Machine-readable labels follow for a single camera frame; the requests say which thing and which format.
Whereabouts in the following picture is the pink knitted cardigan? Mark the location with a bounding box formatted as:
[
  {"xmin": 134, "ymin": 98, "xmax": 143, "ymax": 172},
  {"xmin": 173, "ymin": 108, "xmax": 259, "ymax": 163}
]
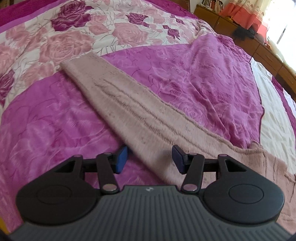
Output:
[{"xmin": 61, "ymin": 53, "xmax": 295, "ymax": 232}]

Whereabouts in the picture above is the purple floral bedspread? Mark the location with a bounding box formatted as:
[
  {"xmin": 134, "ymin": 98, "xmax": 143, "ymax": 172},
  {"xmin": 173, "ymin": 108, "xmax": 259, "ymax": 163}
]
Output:
[{"xmin": 1, "ymin": 1, "xmax": 295, "ymax": 233}]

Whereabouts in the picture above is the long wooden low cabinet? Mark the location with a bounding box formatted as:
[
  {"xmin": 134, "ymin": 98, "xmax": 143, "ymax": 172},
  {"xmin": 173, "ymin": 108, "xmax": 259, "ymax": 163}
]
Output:
[{"xmin": 194, "ymin": 5, "xmax": 295, "ymax": 99}]

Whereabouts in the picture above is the black garment on cabinet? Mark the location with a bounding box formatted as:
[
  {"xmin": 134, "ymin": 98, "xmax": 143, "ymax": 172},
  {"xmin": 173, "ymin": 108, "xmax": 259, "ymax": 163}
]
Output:
[{"xmin": 232, "ymin": 26, "xmax": 257, "ymax": 41}]

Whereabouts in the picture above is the row of books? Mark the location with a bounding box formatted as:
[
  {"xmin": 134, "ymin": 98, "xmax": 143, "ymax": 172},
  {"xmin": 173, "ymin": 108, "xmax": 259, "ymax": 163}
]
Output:
[{"xmin": 201, "ymin": 0, "xmax": 224, "ymax": 9}]

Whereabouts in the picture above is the orange floral curtain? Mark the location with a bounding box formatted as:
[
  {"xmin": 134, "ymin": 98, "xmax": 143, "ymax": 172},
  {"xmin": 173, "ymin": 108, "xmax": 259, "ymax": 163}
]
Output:
[{"xmin": 220, "ymin": 0, "xmax": 271, "ymax": 36}]

